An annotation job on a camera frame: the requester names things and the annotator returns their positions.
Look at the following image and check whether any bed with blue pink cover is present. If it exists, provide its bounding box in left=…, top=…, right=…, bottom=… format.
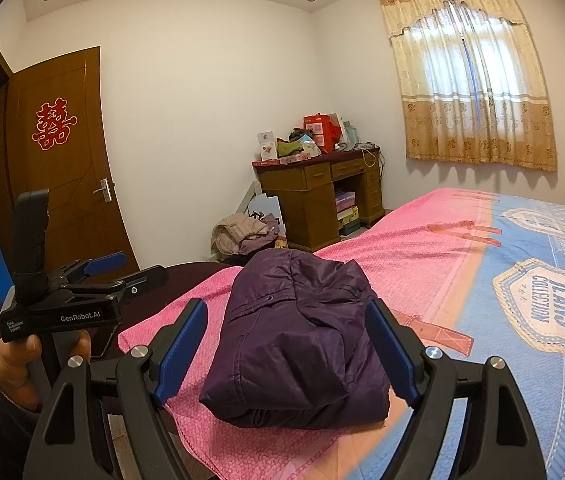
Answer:
left=117, top=187, right=565, bottom=480

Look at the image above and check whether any green cloth bag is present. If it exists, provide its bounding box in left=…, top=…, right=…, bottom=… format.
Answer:
left=276, top=140, right=321, bottom=158

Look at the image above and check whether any metal door handle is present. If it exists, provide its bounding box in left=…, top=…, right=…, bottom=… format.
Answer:
left=92, top=178, right=114, bottom=204

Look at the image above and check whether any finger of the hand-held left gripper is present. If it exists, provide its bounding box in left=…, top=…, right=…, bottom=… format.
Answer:
left=50, top=252, right=128, bottom=286
left=70, top=265, right=168, bottom=301

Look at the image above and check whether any brown wooden desk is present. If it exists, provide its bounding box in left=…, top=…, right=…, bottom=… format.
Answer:
left=251, top=147, right=386, bottom=253

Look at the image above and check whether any beige patterned window curtain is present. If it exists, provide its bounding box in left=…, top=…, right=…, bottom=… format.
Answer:
left=375, top=0, right=559, bottom=173

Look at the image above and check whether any person's left hand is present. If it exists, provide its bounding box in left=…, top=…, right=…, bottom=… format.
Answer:
left=0, top=332, right=94, bottom=411

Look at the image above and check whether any pile of clothes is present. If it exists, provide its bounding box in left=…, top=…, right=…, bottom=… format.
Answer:
left=211, top=212, right=280, bottom=257

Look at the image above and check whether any red door decoration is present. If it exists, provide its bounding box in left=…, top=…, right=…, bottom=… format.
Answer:
left=31, top=100, right=78, bottom=151

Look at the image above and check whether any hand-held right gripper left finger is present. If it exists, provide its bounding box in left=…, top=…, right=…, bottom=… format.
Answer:
left=22, top=298, right=209, bottom=480

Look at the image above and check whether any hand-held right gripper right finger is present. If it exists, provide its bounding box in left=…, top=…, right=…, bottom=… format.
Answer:
left=365, top=298, right=548, bottom=480

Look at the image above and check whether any white paper bag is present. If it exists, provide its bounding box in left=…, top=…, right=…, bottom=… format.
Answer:
left=247, top=182, right=284, bottom=233

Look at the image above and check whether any purple quilted jacket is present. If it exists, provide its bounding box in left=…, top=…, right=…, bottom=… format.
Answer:
left=198, top=249, right=392, bottom=431

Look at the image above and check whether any red gift bag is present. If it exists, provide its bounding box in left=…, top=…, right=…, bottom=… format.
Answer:
left=303, top=112, right=344, bottom=153

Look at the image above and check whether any brown wooden door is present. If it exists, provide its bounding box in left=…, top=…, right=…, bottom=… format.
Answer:
left=0, top=46, right=139, bottom=301

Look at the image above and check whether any white picture box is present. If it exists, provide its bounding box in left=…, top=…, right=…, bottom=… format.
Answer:
left=256, top=131, right=278, bottom=162

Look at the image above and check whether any stack of colourful boxes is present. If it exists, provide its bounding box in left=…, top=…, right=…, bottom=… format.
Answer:
left=335, top=190, right=361, bottom=236

